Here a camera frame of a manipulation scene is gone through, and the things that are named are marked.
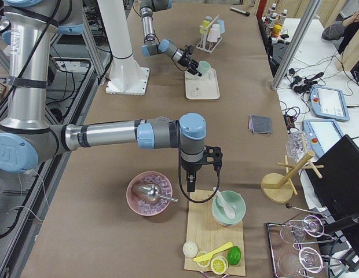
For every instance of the white ceramic spoon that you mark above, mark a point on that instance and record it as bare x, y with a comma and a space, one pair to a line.
229, 211

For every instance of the blue teach pendant near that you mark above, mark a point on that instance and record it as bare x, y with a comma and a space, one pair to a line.
322, 134

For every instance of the blue teach pendant far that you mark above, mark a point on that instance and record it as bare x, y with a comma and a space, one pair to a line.
329, 103

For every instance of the aluminium frame post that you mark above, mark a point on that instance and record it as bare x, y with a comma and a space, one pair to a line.
299, 34

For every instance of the yellow plastic knife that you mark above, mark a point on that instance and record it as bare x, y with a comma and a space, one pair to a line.
210, 254

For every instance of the grey folded cloth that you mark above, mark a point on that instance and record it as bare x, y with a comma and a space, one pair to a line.
260, 124

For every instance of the green cup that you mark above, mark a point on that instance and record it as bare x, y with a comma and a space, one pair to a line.
203, 67

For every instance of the lemon slice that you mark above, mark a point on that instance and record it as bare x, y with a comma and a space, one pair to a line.
219, 265

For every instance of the wire glass rack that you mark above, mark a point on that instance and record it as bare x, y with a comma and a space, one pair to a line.
313, 244

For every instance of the yellow cup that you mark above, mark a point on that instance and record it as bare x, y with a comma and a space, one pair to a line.
203, 29

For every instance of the green lime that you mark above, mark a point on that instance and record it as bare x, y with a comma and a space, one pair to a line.
234, 255

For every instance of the pink cup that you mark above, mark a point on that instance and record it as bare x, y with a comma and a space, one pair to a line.
213, 35

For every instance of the wooden mug tree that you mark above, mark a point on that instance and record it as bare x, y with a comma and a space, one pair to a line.
280, 188

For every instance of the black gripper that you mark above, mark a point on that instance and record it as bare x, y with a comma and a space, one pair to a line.
191, 167
185, 60

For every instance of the blue teach pendant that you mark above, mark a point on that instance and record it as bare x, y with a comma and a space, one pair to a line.
322, 134
329, 103

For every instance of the pink bowl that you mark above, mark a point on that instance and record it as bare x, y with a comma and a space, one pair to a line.
141, 207

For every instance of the green stacked bowls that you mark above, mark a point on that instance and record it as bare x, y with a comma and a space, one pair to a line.
236, 201

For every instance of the black monitor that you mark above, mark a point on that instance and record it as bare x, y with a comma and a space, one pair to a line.
338, 188

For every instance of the cream white cup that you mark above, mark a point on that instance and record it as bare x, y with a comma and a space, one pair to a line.
216, 26

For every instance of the metal cylinder black cap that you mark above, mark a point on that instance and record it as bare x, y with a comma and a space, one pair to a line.
245, 13

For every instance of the metal scoop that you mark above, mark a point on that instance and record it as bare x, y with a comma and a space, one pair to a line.
151, 193

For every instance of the seated person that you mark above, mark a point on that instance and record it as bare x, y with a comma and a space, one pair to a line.
345, 29

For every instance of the clear plastic cup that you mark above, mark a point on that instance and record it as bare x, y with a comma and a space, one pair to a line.
297, 145

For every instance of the cream rabbit tray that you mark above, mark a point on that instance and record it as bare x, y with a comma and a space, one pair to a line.
202, 88

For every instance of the blue cup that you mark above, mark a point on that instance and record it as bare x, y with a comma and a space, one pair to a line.
221, 24

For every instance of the white wire cup rack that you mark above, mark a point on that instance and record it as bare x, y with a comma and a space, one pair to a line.
206, 46

